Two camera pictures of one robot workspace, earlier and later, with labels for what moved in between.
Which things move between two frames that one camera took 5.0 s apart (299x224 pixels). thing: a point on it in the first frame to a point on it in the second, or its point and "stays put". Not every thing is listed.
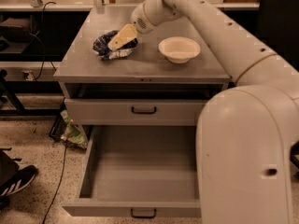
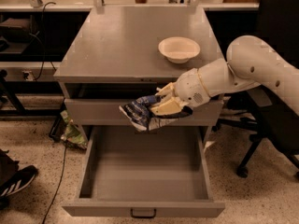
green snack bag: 73,133 stays put
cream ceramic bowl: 178,49 stays put
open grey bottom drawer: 138,172 stays put
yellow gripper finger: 127,34 to 170,107
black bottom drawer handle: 143,217 stays put
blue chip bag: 101,46 to 138,114
